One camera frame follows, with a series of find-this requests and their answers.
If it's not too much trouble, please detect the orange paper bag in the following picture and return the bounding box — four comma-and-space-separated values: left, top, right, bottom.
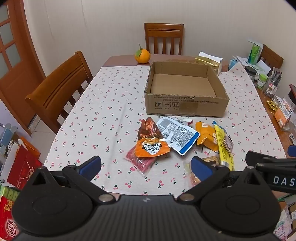
14, 137, 41, 163

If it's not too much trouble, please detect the floral patterned bag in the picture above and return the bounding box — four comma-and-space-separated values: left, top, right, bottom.
273, 217, 293, 241

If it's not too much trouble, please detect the clear container orange label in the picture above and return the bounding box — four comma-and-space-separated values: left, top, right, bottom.
274, 84, 296, 131

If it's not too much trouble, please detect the pale blue paper bag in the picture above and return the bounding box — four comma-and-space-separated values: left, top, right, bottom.
0, 123, 19, 158

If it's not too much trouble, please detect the dark lidded jar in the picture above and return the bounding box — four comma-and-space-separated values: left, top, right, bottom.
245, 66, 257, 81

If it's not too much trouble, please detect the cherry print tablecloth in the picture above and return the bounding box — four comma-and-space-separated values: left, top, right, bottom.
43, 64, 287, 197

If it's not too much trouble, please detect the small brown round-print packet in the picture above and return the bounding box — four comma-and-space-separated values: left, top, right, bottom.
223, 134, 234, 153

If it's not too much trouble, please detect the tangerine with leaf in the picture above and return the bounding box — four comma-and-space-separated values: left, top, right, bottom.
135, 43, 151, 64

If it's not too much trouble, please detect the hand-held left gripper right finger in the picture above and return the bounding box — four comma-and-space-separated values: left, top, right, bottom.
177, 156, 266, 204

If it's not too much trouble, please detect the cardboard box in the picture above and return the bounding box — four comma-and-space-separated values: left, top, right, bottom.
144, 61, 230, 118

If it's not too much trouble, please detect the long yellow snack packet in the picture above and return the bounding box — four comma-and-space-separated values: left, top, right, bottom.
213, 120, 235, 172

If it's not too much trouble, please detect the clear jar with sticks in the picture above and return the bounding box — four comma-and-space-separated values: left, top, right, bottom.
264, 67, 282, 98

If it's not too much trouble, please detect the green lid jar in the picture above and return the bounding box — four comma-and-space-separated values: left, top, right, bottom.
257, 74, 269, 90

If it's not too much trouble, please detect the red paper bag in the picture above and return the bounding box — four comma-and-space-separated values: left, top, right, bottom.
7, 145, 43, 190

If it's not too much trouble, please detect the white paper envelope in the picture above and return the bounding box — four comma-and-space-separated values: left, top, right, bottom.
198, 51, 223, 61

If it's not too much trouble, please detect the gold foil packet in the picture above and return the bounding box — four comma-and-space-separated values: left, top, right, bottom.
195, 56, 224, 76

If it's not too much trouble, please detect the green white carton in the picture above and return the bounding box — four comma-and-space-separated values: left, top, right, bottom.
247, 40, 264, 65

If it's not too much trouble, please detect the wooden curved-back chair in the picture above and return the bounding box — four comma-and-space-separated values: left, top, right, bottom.
25, 50, 93, 135

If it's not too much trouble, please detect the wooden glass-panel door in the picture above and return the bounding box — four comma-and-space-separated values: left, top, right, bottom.
0, 0, 47, 137

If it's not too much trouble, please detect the clear cracker packet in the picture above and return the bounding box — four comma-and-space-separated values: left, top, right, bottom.
184, 156, 220, 188

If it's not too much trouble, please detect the plain orange snack packet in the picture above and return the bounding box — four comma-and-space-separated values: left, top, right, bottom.
195, 121, 220, 152

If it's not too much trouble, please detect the red green gift box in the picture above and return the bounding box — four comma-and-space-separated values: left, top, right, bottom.
0, 183, 21, 241

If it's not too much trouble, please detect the white red snack packet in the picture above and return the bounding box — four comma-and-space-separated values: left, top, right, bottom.
176, 117, 195, 126

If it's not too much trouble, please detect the silver blue-edged snack packet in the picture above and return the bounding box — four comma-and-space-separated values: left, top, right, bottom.
157, 116, 201, 156

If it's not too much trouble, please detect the white paper stack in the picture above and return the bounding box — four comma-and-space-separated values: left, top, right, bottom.
236, 56, 271, 75

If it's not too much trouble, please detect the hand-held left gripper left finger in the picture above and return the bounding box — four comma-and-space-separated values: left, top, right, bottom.
29, 156, 115, 205

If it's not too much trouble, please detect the wooden slat-back chair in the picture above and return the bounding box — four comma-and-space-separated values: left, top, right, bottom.
144, 22, 185, 55

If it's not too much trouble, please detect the orange white-print snack packet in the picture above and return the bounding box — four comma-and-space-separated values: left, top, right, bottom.
135, 138, 171, 158

